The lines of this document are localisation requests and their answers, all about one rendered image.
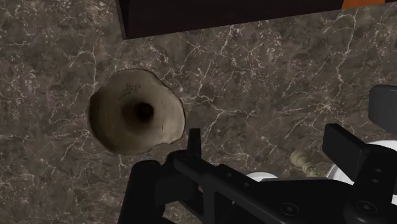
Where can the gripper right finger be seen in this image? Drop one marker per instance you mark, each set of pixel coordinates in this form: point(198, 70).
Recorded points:
point(372, 183)

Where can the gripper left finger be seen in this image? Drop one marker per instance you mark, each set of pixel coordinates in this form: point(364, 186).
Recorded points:
point(145, 192)

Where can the white plate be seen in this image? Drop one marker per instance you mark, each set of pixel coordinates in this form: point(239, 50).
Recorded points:
point(340, 175)

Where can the beige chess piece figure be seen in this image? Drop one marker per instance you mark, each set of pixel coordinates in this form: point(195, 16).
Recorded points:
point(302, 161)

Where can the dark grey rounded object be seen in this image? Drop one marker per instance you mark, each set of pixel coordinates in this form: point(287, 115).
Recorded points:
point(384, 107)

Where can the beige ceramic vase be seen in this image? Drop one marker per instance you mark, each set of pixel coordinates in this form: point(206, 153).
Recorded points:
point(124, 118)

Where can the white rounded object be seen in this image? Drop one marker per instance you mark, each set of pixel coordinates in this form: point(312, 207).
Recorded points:
point(262, 176)

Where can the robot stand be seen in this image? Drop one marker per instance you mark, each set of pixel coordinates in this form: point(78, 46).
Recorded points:
point(223, 15)

